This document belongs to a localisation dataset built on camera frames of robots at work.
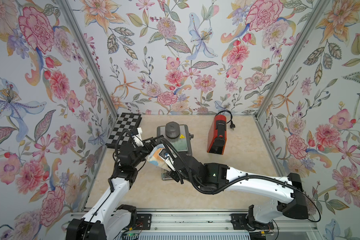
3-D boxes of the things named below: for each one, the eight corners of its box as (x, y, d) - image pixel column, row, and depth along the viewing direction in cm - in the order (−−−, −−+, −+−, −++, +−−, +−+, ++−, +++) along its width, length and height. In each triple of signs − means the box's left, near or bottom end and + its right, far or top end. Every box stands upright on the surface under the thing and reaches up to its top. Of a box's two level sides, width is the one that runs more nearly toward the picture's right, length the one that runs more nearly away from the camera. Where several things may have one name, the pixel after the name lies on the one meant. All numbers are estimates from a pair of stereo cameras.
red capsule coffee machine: (207, 156, 100) (212, 138, 85) (207, 132, 113) (211, 113, 98) (222, 157, 100) (229, 140, 84) (220, 133, 112) (227, 114, 97)
